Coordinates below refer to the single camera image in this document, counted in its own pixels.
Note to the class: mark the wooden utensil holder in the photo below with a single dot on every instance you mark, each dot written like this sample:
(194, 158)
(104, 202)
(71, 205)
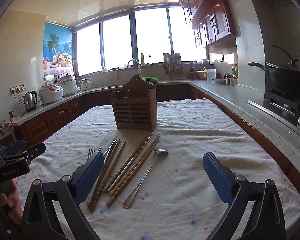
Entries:
(133, 107)

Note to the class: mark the white seasoning jars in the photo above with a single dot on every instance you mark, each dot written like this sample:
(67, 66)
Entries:
(230, 81)

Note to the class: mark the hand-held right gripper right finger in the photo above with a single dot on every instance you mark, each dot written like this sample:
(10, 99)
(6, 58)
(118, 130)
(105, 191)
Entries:
(217, 177)

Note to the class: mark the wooden lower cabinets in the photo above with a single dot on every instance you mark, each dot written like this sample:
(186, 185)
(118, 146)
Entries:
(62, 116)

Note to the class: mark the black wok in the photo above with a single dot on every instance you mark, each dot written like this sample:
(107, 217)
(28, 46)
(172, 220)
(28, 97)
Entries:
(287, 78)

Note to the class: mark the large white cooker pot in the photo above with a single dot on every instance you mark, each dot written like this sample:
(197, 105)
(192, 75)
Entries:
(68, 83)

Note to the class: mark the tropical fruit wall poster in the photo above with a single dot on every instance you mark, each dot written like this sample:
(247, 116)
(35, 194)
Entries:
(57, 47)

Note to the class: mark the dish rack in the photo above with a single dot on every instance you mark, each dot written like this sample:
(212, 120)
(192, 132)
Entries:
(173, 63)

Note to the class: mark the person's left hand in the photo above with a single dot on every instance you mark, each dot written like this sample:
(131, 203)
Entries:
(13, 200)

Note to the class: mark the white red rice cooker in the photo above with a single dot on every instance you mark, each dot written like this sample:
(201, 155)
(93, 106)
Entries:
(50, 93)

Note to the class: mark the small white pot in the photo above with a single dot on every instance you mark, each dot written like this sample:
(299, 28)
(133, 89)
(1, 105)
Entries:
(86, 85)

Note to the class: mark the wooden cabinets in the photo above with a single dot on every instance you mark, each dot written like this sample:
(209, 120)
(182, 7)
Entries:
(210, 22)
(62, 116)

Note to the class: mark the metal fork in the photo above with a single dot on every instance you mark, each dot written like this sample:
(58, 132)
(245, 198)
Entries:
(91, 153)

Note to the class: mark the pink bowl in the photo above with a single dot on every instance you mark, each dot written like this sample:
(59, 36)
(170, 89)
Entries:
(200, 75)

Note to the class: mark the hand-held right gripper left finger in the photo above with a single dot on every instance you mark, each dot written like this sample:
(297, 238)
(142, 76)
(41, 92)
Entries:
(90, 173)

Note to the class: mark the white floral tablecloth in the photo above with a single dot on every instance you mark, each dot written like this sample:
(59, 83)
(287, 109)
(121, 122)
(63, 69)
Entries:
(190, 130)

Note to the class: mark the kitchen window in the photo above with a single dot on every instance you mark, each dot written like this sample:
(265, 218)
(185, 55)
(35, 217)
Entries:
(150, 37)

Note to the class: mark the wooden upper cabinets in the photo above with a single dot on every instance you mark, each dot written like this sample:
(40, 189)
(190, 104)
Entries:
(210, 22)

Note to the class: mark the green plastic basket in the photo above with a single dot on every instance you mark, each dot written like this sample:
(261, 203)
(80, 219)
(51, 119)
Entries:
(150, 79)

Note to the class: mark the white dishcloth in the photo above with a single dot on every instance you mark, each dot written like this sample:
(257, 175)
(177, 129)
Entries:
(111, 75)

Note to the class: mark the steel electric kettle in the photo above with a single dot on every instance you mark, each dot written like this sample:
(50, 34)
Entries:
(30, 101)

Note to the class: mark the wooden chopstick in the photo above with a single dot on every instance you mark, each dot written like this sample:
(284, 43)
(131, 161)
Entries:
(133, 166)
(115, 166)
(107, 172)
(130, 177)
(136, 168)

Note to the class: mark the gas stove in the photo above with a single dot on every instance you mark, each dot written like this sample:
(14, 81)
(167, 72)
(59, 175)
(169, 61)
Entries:
(287, 105)

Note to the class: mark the wall socket strip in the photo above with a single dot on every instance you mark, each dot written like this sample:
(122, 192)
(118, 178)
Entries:
(17, 88)

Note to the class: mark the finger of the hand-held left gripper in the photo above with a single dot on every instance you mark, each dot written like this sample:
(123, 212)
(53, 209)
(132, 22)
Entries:
(37, 150)
(15, 147)

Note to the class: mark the cooking oil bottle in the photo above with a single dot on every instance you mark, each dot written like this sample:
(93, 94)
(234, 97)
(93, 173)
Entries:
(234, 70)

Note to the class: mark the curved sink faucet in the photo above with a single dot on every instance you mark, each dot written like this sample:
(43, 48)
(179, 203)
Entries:
(137, 65)

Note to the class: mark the long metal spoon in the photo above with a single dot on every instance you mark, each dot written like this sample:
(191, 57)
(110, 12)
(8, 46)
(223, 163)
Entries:
(145, 177)

